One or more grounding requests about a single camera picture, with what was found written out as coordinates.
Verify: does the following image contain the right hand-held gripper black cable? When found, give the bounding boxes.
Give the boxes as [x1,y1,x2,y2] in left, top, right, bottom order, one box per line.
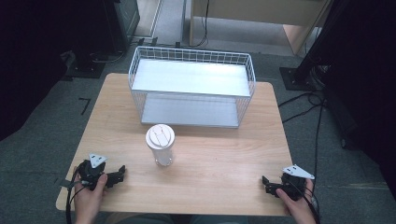
[288,179,322,224]

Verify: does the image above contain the left hand-held gripper black cable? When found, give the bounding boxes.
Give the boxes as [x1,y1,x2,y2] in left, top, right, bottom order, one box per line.
[60,161,92,224]

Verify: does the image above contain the black cabinet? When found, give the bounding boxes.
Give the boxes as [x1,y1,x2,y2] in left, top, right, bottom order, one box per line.
[101,0,141,54]

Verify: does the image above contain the dark curtain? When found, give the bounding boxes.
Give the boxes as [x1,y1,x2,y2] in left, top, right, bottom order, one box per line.
[0,0,108,143]
[323,0,396,200]

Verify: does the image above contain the black floor cables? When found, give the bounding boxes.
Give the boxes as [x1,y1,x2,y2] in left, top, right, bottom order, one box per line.
[277,63,331,190]

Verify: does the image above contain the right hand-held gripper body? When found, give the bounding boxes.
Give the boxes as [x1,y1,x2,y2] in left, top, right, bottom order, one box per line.
[279,164,316,202]

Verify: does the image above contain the black stand base plate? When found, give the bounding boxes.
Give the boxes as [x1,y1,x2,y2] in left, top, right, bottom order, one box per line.
[64,50,107,79]

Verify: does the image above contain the white cup with lid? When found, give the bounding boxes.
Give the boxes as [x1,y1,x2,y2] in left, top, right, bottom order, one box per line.
[145,123,177,168]

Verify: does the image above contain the person's left hand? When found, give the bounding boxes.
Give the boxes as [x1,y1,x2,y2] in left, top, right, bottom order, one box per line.
[72,167,109,219]

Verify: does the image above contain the light wooden desk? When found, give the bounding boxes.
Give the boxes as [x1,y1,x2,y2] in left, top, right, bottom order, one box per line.
[189,0,332,56]

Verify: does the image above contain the white wire two-tier rack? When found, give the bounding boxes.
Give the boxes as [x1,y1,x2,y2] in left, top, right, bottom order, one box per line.
[128,45,257,130]

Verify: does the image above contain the black metal stand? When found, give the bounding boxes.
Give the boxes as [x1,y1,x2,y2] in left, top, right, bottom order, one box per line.
[278,0,347,92]

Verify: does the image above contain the hand-held gripper black cable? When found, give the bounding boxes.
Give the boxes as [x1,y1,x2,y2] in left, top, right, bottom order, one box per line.
[60,161,92,224]
[288,179,322,224]

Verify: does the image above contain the person's right hand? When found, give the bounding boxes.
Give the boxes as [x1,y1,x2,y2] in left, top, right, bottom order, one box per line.
[275,178,316,219]

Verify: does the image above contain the black hanging cable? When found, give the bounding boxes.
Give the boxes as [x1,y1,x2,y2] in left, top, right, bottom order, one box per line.
[186,0,210,49]

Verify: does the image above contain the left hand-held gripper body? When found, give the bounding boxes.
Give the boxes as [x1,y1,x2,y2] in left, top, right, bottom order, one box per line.
[77,152,109,191]

